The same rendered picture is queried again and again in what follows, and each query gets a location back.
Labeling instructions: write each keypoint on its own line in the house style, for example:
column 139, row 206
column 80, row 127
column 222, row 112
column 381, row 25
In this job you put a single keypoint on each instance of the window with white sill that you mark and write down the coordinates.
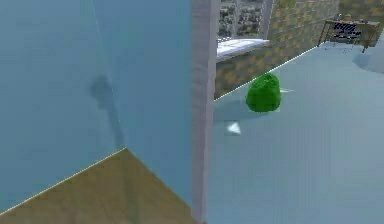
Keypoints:
column 240, row 30

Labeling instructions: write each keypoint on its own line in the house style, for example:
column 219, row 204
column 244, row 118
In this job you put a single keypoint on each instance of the brown wooden table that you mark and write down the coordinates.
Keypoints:
column 353, row 24

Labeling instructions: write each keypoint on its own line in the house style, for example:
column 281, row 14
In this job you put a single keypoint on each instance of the green round beanbag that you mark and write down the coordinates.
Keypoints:
column 263, row 93

